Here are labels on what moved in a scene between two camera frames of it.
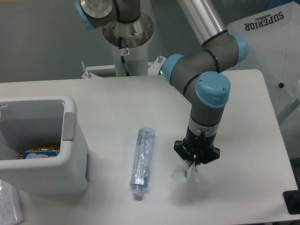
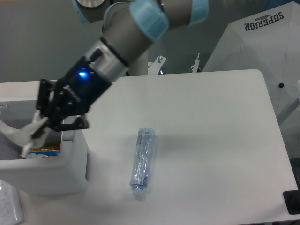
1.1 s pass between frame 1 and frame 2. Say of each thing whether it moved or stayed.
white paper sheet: stayed
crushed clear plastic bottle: stayed
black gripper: moved
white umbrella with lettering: stayed
